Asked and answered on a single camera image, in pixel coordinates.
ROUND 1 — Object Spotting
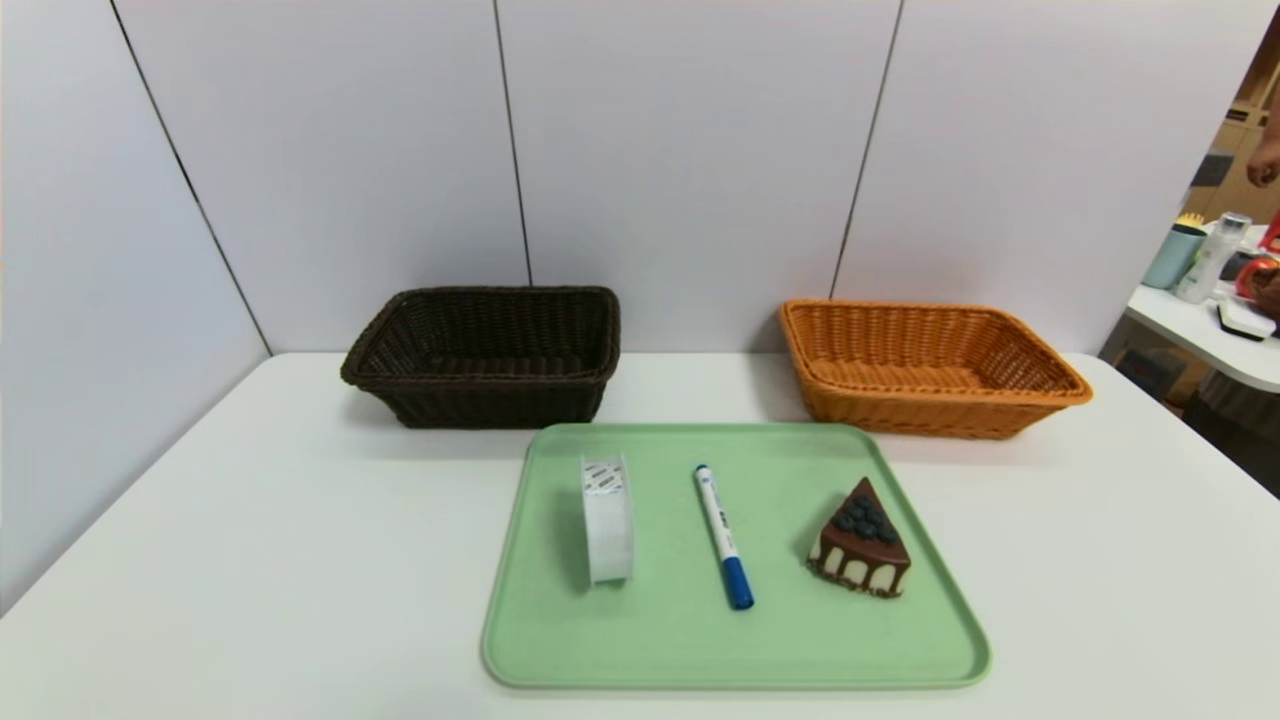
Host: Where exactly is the white tape roll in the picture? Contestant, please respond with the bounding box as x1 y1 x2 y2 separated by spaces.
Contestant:
581 453 636 588

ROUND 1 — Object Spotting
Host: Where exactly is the blue and white marker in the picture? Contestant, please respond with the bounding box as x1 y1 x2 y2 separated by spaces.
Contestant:
694 464 756 612

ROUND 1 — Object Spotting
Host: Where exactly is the chocolate blueberry cake slice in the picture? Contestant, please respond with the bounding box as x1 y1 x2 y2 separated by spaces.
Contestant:
807 477 912 599

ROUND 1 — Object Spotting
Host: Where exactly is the person forearm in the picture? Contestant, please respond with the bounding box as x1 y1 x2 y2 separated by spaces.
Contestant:
1247 128 1280 189

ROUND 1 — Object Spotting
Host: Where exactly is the dark brown wicker basket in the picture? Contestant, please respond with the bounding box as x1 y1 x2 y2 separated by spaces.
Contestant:
340 286 622 430

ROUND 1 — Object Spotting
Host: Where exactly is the orange wicker basket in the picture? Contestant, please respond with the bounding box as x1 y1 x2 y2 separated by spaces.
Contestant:
779 298 1094 441

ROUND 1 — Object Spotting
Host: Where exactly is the light green plastic tray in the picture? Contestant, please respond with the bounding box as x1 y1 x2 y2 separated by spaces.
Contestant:
481 422 992 691

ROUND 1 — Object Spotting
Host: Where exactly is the teal cup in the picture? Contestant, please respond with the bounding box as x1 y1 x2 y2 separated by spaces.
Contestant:
1143 222 1208 291

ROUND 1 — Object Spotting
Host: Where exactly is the white side table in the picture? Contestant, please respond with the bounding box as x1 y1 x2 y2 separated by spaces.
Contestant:
1125 225 1280 393

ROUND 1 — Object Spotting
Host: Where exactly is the clear plastic bottle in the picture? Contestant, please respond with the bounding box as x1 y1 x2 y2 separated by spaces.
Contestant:
1173 212 1253 305

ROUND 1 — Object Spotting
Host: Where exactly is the black office chair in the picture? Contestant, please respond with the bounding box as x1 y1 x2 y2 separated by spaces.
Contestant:
1185 375 1280 498

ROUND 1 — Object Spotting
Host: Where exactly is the black and white eraser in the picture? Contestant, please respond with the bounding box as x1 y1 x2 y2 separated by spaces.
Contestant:
1216 298 1279 342

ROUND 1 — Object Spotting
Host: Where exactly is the round red object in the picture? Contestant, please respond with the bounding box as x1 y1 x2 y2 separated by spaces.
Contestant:
1235 255 1280 303

